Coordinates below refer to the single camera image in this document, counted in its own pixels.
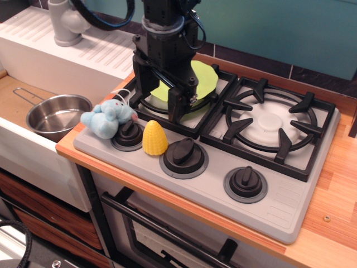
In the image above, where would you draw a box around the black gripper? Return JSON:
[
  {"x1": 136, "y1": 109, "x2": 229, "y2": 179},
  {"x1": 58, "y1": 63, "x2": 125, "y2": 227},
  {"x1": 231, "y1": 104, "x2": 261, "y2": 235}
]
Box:
[{"x1": 129, "y1": 29, "x2": 198, "y2": 123}]

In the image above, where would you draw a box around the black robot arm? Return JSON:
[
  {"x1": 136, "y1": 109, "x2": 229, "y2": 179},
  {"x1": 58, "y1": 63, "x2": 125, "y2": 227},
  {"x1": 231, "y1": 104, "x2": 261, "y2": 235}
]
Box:
[{"x1": 131, "y1": 1, "x2": 203, "y2": 123}]

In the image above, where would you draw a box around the yellow toy corn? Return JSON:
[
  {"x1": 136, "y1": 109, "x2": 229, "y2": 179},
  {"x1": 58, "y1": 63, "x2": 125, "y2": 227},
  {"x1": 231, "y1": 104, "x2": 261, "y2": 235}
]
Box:
[{"x1": 142, "y1": 120, "x2": 168, "y2": 156}]

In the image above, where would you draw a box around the lime green plate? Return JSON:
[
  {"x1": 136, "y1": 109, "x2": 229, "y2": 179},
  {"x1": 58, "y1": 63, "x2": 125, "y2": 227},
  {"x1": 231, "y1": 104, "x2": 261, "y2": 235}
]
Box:
[{"x1": 151, "y1": 60, "x2": 219, "y2": 102}]

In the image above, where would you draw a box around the left black burner grate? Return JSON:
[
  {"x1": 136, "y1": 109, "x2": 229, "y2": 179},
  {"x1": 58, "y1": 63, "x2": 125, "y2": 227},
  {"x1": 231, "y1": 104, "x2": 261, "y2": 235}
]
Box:
[{"x1": 129, "y1": 64, "x2": 238, "y2": 139}]

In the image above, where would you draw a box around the black burner grate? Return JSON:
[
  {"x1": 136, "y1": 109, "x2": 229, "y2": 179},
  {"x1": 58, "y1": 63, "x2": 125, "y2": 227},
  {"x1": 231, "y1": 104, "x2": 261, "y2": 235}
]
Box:
[
  {"x1": 129, "y1": 64, "x2": 238, "y2": 139},
  {"x1": 200, "y1": 78, "x2": 340, "y2": 182}
]

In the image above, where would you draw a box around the left black stove knob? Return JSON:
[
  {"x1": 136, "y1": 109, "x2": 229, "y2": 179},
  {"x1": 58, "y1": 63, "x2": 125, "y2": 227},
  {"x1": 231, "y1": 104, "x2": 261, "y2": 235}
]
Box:
[{"x1": 111, "y1": 121, "x2": 144, "y2": 152}]

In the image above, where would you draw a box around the black stove knob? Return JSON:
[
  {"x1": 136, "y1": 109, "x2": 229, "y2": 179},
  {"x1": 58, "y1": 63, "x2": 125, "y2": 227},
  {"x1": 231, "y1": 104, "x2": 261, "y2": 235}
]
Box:
[
  {"x1": 224, "y1": 166, "x2": 268, "y2": 204},
  {"x1": 111, "y1": 121, "x2": 144, "y2": 152},
  {"x1": 159, "y1": 137, "x2": 209, "y2": 180}
]

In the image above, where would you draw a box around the blue plush elephant toy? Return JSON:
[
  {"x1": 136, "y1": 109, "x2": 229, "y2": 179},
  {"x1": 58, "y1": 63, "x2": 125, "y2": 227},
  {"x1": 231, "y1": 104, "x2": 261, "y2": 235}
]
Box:
[{"x1": 80, "y1": 99, "x2": 138, "y2": 140}]

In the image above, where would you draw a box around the middle black stove knob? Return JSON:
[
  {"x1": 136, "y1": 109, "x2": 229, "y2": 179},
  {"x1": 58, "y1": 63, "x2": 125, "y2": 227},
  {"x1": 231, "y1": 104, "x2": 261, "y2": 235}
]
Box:
[{"x1": 159, "y1": 137, "x2": 209, "y2": 180}]

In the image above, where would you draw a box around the grey toy faucet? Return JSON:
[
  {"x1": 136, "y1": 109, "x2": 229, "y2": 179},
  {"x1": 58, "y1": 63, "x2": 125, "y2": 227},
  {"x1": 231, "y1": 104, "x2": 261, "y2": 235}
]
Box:
[{"x1": 47, "y1": 0, "x2": 90, "y2": 47}]

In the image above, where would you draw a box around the right black stove knob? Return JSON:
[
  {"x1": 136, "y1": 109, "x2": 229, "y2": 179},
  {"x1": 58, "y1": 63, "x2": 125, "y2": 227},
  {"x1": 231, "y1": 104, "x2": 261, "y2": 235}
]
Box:
[{"x1": 224, "y1": 166, "x2": 268, "y2": 204}]

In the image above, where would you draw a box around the right black burner grate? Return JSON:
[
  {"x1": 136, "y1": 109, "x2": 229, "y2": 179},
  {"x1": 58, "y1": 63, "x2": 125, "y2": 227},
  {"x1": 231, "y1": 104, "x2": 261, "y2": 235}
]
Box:
[{"x1": 200, "y1": 78, "x2": 340, "y2": 182}]

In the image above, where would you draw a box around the grey toy stove top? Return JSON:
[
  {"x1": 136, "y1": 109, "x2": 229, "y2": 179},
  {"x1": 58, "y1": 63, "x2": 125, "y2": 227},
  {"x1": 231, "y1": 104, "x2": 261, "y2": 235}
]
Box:
[{"x1": 73, "y1": 52, "x2": 341, "y2": 245}]

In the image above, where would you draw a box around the white oven door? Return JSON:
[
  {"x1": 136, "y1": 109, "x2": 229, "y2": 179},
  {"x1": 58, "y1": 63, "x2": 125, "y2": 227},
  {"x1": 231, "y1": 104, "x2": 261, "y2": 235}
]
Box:
[{"x1": 92, "y1": 173, "x2": 292, "y2": 267}]

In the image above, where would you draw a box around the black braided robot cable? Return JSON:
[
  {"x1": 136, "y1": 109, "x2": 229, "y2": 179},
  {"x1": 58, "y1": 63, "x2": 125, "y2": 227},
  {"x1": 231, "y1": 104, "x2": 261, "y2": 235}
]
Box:
[{"x1": 71, "y1": 0, "x2": 137, "y2": 31}]

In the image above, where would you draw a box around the steel pot with handle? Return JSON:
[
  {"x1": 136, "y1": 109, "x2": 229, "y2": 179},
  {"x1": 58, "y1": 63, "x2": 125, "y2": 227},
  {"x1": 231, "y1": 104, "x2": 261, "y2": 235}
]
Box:
[{"x1": 13, "y1": 88, "x2": 93, "y2": 142}]

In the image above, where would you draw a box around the black oven door handle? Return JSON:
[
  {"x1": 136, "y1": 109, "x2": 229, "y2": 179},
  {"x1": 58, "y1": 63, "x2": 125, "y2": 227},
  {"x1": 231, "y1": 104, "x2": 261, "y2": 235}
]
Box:
[{"x1": 100, "y1": 187, "x2": 238, "y2": 267}]

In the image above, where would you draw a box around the black cable bottom left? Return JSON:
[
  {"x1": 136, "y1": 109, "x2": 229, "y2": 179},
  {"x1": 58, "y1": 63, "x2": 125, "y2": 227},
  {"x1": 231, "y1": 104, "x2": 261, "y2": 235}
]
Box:
[{"x1": 0, "y1": 219, "x2": 33, "y2": 268}]

